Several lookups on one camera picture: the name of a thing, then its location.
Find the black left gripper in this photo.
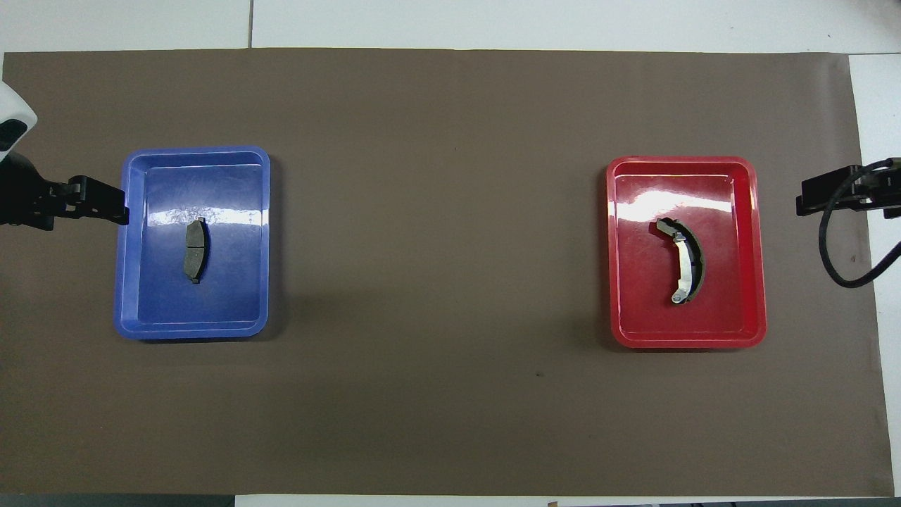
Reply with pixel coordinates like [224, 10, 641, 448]
[0, 151, 131, 232]

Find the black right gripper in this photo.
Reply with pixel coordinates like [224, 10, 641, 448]
[796, 163, 901, 218]

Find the dark grey brake pad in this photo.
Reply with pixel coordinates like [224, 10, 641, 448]
[183, 217, 210, 284]

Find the curved metal brake shoe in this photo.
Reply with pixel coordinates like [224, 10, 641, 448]
[656, 218, 706, 305]

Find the blue plastic tray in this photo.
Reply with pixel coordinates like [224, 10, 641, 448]
[113, 146, 272, 342]

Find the red plastic tray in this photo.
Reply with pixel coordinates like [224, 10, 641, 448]
[606, 156, 768, 350]

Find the brown table mat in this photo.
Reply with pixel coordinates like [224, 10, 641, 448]
[0, 47, 895, 497]

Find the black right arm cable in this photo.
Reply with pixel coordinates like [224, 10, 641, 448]
[817, 158, 901, 289]

